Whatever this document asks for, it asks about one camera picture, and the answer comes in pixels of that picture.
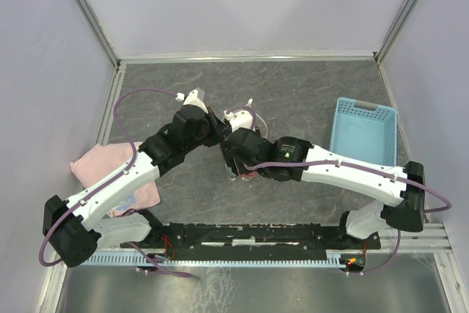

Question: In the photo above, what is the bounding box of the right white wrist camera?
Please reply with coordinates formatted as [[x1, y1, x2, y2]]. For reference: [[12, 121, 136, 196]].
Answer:
[[224, 106, 256, 133]]

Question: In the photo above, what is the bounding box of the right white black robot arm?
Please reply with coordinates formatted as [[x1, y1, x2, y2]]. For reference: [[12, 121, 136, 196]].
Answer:
[[221, 128, 425, 248]]

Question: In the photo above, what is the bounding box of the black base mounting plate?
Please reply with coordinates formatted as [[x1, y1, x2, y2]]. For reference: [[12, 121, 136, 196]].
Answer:
[[136, 223, 381, 260]]

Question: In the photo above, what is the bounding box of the pink cloth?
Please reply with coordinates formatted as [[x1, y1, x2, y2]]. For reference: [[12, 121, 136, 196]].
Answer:
[[70, 143, 160, 218]]

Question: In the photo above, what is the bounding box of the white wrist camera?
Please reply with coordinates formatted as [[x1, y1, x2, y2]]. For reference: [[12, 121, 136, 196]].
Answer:
[[224, 106, 256, 133], [175, 87, 207, 111]]

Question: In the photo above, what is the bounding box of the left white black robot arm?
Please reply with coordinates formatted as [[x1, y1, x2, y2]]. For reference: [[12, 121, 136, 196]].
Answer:
[[43, 104, 232, 268]]

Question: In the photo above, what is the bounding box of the light blue plastic basket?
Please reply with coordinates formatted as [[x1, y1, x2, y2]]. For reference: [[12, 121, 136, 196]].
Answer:
[[329, 97, 397, 166]]

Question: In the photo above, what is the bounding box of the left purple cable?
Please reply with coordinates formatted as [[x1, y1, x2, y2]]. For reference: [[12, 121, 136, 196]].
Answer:
[[39, 87, 184, 267]]

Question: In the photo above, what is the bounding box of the light blue cable duct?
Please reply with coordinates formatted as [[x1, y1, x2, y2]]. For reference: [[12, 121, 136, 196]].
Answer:
[[83, 250, 345, 269]]

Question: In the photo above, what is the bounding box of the clear polka dot zip bag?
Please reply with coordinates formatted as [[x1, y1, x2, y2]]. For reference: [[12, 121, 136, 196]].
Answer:
[[223, 97, 269, 181]]

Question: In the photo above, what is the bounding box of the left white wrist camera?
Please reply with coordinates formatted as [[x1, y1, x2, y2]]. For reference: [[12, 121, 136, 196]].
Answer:
[[175, 87, 207, 111]]

